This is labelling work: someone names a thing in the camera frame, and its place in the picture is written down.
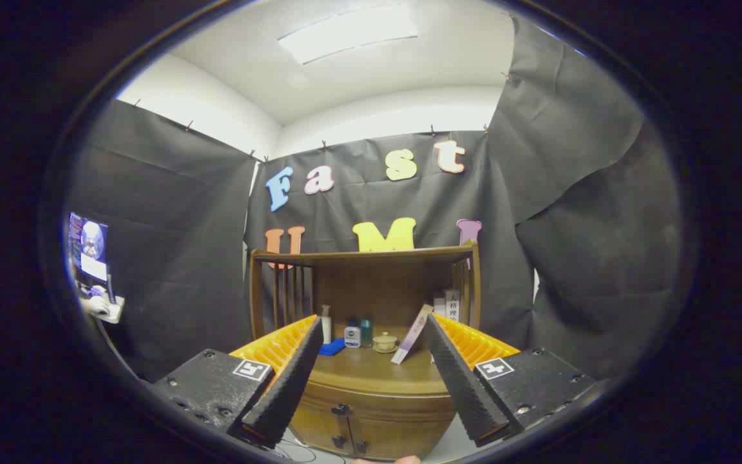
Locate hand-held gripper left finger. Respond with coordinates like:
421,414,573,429
152,314,325,450

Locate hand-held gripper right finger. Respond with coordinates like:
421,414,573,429
423,313,597,447

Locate wooden cabinet door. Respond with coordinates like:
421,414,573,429
289,411,351,453
348,418,454,461

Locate wooden countertop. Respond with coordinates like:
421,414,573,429
310,325,450,395

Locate wooden cabinet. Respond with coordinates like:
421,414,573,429
247,240,482,461

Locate purple book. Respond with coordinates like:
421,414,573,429
390,304,435,365

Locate computer monitor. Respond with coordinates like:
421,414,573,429
67,213,111,300

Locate ceiling light panel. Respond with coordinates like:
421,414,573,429
278,5,419,65

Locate black floor cables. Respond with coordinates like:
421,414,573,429
274,429,346,463

